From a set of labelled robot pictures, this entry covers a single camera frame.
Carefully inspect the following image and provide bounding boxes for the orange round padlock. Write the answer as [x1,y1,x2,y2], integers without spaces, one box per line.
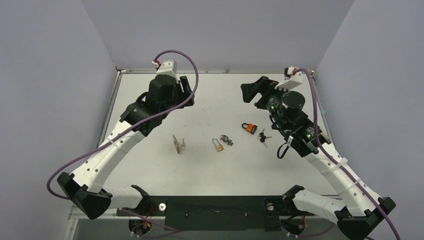
[241,123,258,135]

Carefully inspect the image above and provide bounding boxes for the black headed key bunch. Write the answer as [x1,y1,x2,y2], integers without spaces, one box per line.
[257,128,272,147]

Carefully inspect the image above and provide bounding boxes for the large brass padlock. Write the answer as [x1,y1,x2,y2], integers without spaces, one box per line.
[172,135,181,154]

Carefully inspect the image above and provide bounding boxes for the small black keys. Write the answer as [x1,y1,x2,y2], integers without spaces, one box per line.
[220,134,234,146]

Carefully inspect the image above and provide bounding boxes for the small brass padlock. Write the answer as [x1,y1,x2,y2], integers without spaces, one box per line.
[212,137,224,152]

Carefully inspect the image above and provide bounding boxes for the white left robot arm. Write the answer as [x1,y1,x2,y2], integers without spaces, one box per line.
[57,74,194,220]

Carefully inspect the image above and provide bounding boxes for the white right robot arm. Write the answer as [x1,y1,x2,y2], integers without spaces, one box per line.
[240,74,396,240]

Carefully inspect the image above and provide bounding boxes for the silver key of large padlock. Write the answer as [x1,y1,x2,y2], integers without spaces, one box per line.
[180,138,186,150]

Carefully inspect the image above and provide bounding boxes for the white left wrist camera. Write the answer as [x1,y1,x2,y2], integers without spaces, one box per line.
[151,59,179,82]

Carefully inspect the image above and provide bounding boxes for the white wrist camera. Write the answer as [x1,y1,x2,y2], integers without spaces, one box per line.
[151,59,179,82]
[274,66,303,91]

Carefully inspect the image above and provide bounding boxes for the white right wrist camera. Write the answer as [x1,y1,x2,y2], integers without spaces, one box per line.
[274,66,303,91]

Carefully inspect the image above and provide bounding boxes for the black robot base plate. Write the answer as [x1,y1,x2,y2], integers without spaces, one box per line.
[117,195,304,231]

